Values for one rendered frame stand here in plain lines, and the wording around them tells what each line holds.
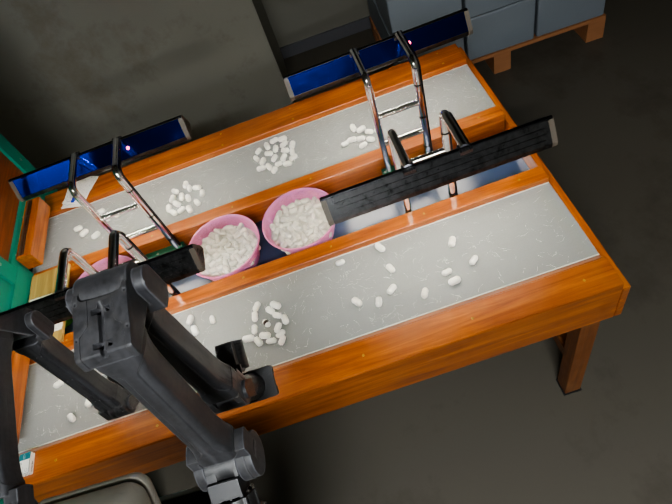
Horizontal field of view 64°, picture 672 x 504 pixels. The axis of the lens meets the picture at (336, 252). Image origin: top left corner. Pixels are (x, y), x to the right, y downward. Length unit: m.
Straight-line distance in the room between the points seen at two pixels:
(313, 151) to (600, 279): 1.09
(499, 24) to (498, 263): 1.86
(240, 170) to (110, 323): 1.48
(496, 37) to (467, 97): 1.19
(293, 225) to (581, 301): 0.93
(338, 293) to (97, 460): 0.83
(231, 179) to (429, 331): 1.01
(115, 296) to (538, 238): 1.26
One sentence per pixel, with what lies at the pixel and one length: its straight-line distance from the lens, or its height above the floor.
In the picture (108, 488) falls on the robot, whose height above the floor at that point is 1.33.
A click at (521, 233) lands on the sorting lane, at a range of 1.70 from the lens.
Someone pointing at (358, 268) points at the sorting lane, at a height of 0.74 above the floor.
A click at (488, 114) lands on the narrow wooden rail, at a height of 0.77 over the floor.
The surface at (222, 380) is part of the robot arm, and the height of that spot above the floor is 1.30.
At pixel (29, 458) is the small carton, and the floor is 0.78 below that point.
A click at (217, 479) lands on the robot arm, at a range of 0.98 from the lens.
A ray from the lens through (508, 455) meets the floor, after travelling 2.18.
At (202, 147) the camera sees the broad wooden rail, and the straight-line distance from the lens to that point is 2.29.
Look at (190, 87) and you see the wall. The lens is 3.30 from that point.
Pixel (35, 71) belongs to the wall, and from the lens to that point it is 3.35.
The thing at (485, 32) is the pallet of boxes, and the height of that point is 0.29.
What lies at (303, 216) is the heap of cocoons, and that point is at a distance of 1.86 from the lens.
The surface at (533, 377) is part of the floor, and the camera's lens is 2.28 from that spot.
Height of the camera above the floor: 2.11
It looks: 52 degrees down
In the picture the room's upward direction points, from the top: 24 degrees counter-clockwise
